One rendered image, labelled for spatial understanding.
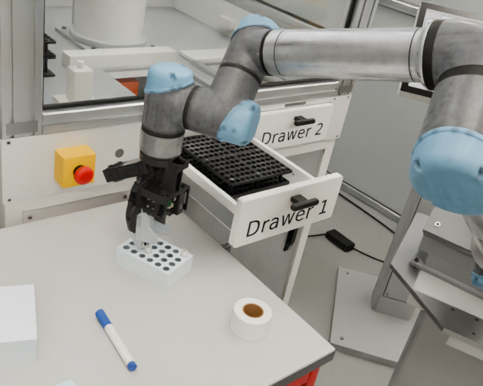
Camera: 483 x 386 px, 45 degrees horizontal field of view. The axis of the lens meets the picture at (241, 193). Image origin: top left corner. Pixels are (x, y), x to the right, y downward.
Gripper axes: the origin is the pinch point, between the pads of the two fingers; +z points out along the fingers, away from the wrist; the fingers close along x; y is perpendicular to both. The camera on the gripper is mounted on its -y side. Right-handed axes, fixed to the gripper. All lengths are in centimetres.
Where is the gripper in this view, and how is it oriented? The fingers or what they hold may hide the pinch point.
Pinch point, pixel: (139, 239)
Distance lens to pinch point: 114.3
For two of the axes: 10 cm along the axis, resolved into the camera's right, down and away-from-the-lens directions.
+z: -1.8, 8.5, 4.9
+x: 4.9, -3.5, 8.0
